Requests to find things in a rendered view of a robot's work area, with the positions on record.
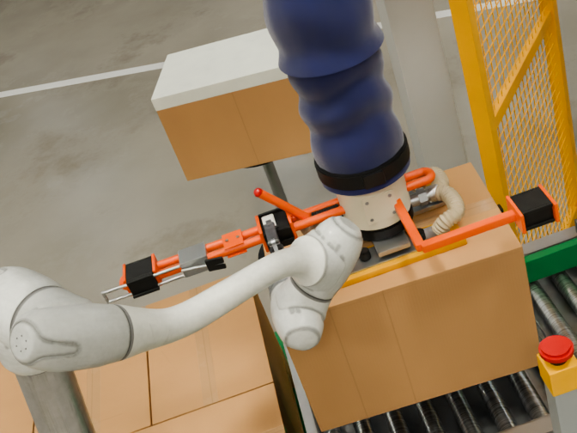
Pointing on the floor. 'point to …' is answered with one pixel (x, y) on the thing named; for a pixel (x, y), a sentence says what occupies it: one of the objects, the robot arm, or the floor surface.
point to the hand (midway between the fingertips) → (271, 230)
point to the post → (561, 393)
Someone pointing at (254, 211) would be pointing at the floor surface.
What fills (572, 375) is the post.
